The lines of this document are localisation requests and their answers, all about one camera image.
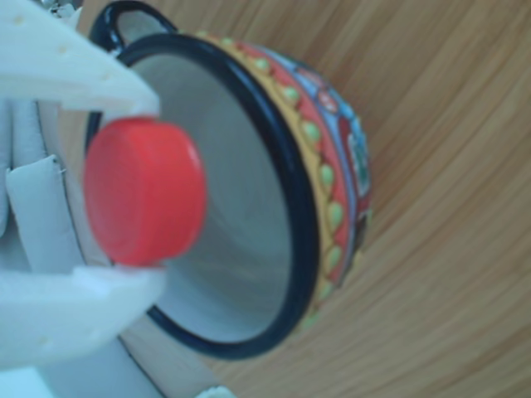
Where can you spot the red bottle cap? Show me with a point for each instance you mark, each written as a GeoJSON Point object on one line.
{"type": "Point", "coordinates": [145, 190]}

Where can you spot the colourful patterned ceramic cup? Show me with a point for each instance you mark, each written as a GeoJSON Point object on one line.
{"type": "Point", "coordinates": [249, 207]}

